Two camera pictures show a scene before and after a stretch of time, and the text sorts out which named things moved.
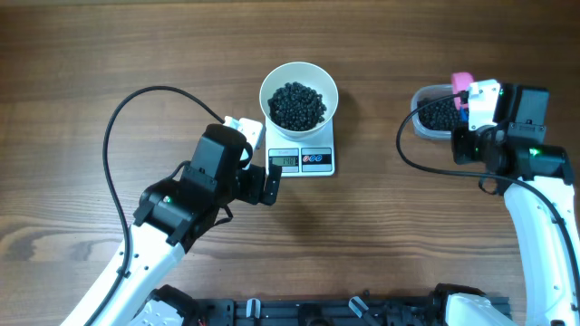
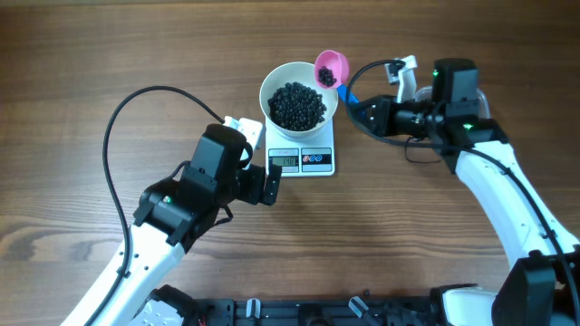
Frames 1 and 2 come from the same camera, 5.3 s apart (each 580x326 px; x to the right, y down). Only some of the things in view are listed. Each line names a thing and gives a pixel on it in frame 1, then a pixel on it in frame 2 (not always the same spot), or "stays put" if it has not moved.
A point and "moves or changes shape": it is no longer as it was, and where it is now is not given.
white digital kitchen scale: x=313 y=156 stays put
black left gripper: x=253 y=194 stays put
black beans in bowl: x=295 y=107 stays put
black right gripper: x=461 y=153 -> x=382 y=121
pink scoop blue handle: x=460 y=82 moves or changes shape
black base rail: x=320 y=311 stays put
